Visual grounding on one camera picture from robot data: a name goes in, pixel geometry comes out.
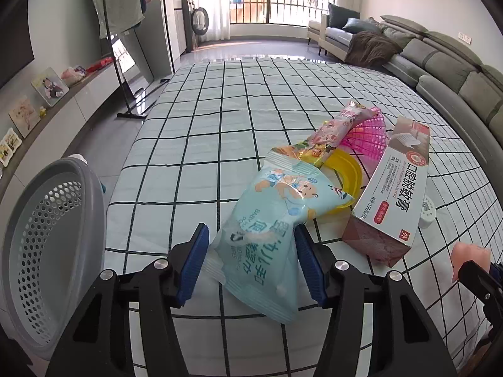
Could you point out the tall grey panel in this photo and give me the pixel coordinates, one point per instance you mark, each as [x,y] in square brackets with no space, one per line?
[155,39]

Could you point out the small yellow toy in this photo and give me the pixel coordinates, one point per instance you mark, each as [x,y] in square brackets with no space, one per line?
[42,112]

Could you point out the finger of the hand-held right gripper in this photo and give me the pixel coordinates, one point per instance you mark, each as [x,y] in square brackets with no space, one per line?
[477,279]

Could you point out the white stool with teal legs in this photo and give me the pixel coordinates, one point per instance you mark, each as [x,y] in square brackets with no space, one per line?
[78,157]

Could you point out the green towel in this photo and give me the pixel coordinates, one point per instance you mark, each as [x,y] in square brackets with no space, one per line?
[118,4]

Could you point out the pink plastic bag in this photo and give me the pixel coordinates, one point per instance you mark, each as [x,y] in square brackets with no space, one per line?
[74,75]

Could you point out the teal cushion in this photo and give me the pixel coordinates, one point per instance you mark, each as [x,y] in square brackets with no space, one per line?
[359,26]

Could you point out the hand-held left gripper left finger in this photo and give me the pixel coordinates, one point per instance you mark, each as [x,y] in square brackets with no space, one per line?
[192,267]

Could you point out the baby photo frame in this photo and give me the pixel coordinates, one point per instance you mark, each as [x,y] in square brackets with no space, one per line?
[50,86]

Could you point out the pink orange snack packet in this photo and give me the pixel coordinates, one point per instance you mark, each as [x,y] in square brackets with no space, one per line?
[330,133]

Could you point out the white wall outlet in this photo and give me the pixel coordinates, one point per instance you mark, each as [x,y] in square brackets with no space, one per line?
[464,37]

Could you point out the grey sectional sofa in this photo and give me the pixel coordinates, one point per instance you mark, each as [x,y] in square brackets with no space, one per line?
[444,63]

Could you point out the grey washing machine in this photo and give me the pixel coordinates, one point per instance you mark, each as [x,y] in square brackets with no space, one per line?
[198,21]

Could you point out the pink plastic shuttlecock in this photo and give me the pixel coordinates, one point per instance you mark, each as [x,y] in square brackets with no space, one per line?
[365,135]

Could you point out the pink picture frame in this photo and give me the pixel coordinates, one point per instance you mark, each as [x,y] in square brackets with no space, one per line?
[24,117]

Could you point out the red flat packet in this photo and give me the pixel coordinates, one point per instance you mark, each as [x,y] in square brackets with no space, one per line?
[99,65]

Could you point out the grey television cabinet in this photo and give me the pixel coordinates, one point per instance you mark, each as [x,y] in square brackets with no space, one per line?
[78,106]

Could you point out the red white toothpaste box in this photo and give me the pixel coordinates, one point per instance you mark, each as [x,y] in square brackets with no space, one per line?
[393,188]

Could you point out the black television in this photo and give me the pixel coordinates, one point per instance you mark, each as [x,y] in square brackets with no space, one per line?
[11,47]

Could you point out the white cabinet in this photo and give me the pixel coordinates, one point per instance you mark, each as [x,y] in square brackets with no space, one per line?
[175,27]

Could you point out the pale pink soft object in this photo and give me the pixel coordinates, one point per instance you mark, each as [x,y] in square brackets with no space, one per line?
[469,257]

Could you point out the white black checked tablecloth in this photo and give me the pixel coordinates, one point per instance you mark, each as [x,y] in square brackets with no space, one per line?
[235,125]

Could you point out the grey perforated plastic basket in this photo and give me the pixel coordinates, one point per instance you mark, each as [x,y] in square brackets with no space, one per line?
[90,220]

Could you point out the brown blanket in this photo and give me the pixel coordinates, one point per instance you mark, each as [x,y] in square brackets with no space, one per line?
[371,49]

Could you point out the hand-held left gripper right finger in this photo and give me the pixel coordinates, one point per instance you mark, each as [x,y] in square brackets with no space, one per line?
[310,267]

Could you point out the light blue wet wipes packet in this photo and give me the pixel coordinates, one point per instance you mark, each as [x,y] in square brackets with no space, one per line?
[267,220]

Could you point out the leaning framed mirror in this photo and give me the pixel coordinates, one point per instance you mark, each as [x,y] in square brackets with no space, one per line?
[122,53]

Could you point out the black clothes drying rack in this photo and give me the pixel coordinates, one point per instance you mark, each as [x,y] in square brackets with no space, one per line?
[122,86]

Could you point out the white round plastic case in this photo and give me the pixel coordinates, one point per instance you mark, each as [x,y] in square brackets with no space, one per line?
[427,212]

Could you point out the dark grey cushion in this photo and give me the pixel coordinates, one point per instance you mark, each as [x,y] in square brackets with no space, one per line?
[342,15]

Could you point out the beige small sofa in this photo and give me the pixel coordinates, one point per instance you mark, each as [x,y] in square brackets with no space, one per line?
[334,43]

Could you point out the colourful picture frame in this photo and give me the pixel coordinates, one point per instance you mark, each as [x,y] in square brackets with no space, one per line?
[8,147]

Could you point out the white sheer curtain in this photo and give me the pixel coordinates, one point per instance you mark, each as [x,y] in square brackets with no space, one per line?
[214,8]

